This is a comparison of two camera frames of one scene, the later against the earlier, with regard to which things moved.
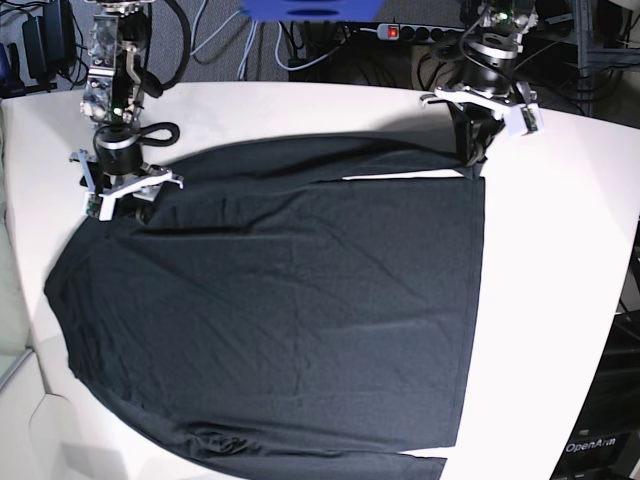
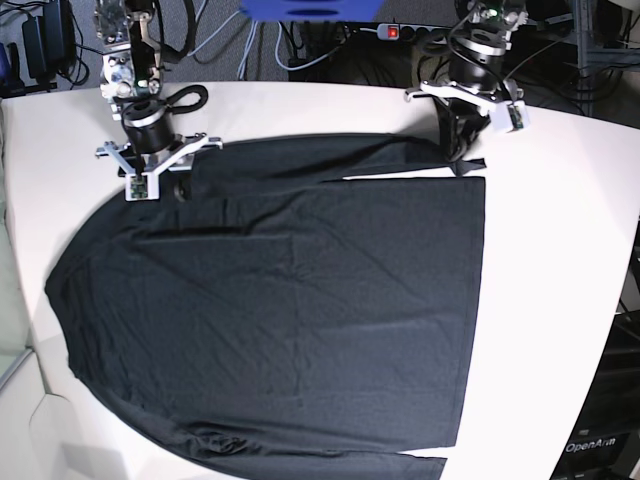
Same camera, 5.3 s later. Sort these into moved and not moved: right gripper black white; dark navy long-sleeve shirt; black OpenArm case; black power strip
Moved: right gripper black white
Not moved: dark navy long-sleeve shirt; black power strip; black OpenArm case
